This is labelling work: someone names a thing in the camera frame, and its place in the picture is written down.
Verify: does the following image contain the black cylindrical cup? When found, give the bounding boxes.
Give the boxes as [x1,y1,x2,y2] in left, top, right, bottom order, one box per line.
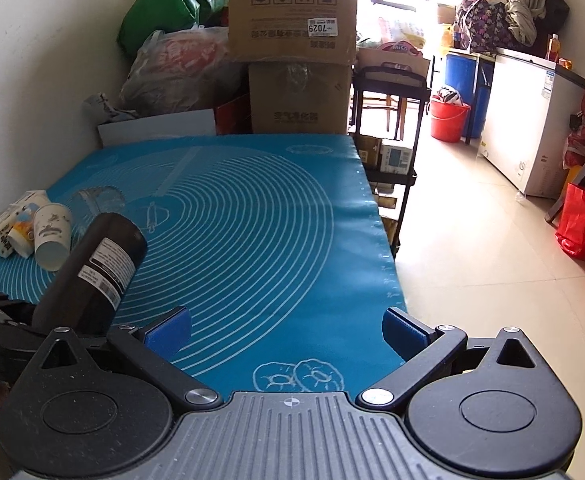
[31,212,148,337]

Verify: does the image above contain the white printed paper cup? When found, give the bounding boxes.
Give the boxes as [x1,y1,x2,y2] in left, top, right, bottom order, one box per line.
[33,203,72,272]

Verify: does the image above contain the clear glass cup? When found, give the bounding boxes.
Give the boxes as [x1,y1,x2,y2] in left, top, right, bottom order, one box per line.
[69,186,125,238]

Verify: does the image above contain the white printed carton box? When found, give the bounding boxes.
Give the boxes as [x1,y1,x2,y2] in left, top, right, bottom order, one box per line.
[0,190,50,258]

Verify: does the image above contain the blue silicone baking mat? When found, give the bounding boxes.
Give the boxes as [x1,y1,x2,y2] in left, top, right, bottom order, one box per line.
[0,132,407,396]

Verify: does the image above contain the red shopping bag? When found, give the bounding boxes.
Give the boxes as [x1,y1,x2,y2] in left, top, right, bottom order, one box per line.
[556,183,585,261]

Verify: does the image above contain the white flat board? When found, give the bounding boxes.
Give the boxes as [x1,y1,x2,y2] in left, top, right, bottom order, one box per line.
[97,110,216,148]

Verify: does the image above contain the red plastic bucket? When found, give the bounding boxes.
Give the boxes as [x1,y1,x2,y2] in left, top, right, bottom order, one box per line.
[429,99,471,143]

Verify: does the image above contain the black wheeled utility cart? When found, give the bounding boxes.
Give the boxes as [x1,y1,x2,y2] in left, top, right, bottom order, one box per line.
[350,62,431,257]

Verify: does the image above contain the white chest freezer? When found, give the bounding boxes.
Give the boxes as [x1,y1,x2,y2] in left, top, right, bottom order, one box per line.
[479,49,585,198]

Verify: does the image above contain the blue plastic barrel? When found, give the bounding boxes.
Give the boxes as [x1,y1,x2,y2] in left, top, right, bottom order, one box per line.
[444,50,495,142]

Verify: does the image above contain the clear plastic bag red contents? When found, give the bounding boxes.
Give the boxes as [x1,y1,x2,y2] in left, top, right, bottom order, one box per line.
[119,27,245,116]

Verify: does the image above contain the lower cardboard box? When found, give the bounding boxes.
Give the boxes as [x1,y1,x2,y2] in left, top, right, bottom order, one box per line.
[249,62,352,134]

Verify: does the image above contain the cardboard box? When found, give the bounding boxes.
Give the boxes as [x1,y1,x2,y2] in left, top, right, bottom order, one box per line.
[249,62,352,134]
[228,0,357,65]

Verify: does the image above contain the purple floral bag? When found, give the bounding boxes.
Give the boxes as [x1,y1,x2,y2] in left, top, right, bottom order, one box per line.
[456,0,517,55]

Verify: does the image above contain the green plastic bag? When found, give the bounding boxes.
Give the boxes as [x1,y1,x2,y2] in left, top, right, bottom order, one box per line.
[117,0,228,60]

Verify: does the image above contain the upper cardboard box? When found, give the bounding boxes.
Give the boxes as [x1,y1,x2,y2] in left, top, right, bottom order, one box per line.
[228,0,357,65]

